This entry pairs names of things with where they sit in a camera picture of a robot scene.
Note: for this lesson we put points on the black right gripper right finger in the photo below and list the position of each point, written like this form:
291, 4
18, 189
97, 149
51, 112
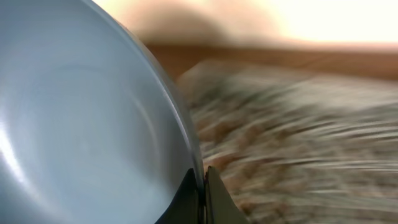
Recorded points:
220, 208

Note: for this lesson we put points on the dark blue plate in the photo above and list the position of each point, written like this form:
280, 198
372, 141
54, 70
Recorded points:
92, 128

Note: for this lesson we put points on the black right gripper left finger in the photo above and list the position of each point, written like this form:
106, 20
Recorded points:
185, 206

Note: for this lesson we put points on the grey dishwasher rack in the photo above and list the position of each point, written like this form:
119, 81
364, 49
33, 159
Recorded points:
295, 147

